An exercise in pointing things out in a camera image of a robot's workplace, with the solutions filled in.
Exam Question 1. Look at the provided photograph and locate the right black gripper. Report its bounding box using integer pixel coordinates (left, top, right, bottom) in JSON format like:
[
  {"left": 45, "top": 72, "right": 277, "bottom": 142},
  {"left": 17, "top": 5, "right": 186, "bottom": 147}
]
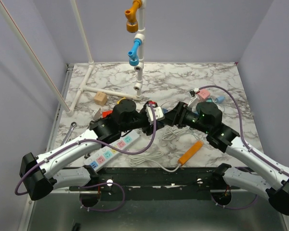
[{"left": 161, "top": 100, "right": 211, "bottom": 134}]

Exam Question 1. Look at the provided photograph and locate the dark blue cube socket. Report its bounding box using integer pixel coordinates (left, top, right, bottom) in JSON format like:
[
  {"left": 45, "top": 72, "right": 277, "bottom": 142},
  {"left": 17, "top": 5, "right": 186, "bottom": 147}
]
[{"left": 158, "top": 108, "right": 168, "bottom": 127}]

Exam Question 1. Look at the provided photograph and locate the red cube socket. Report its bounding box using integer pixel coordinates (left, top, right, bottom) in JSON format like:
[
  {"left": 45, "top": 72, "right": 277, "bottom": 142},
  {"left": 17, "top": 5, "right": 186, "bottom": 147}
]
[{"left": 102, "top": 110, "right": 112, "bottom": 118}]

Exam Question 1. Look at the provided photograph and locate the orange power strip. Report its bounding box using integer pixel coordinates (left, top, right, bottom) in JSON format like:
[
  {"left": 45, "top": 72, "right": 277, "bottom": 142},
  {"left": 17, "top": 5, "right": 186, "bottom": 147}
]
[{"left": 178, "top": 141, "right": 204, "bottom": 166}]

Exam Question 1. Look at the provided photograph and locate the pink cube socket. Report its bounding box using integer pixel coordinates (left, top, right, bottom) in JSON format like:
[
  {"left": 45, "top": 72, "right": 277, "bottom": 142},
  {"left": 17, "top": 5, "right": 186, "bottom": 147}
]
[{"left": 197, "top": 89, "right": 210, "bottom": 101}]

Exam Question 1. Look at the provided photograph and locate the wooden cube socket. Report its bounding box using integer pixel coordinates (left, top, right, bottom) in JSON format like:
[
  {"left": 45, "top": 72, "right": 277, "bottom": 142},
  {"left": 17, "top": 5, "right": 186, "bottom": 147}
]
[{"left": 94, "top": 91, "right": 107, "bottom": 106}]

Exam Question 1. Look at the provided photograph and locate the small light blue plug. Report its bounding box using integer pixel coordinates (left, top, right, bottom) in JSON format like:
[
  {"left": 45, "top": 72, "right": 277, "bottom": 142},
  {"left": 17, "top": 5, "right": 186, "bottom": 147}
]
[{"left": 215, "top": 96, "right": 225, "bottom": 104}]

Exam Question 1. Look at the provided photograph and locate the white long power strip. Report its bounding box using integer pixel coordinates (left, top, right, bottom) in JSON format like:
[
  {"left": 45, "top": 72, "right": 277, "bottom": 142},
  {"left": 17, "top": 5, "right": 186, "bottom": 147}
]
[{"left": 84, "top": 131, "right": 140, "bottom": 172}]

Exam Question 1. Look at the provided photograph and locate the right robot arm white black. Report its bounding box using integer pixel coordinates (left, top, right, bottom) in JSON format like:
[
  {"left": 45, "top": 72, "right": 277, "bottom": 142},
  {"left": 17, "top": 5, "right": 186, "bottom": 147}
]
[{"left": 163, "top": 102, "right": 289, "bottom": 216}]

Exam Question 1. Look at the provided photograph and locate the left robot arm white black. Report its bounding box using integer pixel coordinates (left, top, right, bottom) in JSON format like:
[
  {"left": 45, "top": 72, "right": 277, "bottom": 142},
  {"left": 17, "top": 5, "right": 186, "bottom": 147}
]
[{"left": 14, "top": 99, "right": 158, "bottom": 201}]

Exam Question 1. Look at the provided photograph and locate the white plug adapter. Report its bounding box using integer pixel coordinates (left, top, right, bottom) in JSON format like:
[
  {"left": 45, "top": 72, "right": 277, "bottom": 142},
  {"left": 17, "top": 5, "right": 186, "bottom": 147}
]
[{"left": 92, "top": 108, "right": 102, "bottom": 121}]

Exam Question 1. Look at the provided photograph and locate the blue valve fitting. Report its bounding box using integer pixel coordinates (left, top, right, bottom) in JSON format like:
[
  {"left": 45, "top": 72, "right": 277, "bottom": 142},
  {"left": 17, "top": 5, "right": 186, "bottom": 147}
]
[{"left": 128, "top": 38, "right": 142, "bottom": 66}]

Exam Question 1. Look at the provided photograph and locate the silver ratchet wrench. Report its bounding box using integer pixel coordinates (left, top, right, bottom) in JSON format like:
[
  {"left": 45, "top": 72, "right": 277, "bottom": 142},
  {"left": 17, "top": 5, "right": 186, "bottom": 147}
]
[{"left": 61, "top": 122, "right": 77, "bottom": 146}]

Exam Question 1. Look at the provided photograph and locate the orange valve fitting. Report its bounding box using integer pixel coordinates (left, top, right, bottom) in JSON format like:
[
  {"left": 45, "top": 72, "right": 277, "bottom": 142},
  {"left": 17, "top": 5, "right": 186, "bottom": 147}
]
[{"left": 125, "top": 0, "right": 142, "bottom": 33}]

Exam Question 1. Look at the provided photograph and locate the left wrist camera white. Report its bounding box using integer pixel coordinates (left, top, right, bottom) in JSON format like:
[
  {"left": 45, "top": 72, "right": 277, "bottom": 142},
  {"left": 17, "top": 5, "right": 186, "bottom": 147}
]
[{"left": 145, "top": 101, "right": 165, "bottom": 125}]

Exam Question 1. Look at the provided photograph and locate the white PVC pipe frame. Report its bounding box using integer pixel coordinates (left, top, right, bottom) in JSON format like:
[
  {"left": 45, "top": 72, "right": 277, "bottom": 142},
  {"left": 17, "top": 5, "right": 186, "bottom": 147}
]
[{"left": 0, "top": 0, "right": 146, "bottom": 116}]

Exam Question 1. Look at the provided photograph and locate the black mounting rail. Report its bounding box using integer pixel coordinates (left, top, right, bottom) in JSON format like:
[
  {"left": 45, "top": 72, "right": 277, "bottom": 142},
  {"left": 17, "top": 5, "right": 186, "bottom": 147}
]
[{"left": 69, "top": 167, "right": 229, "bottom": 201}]

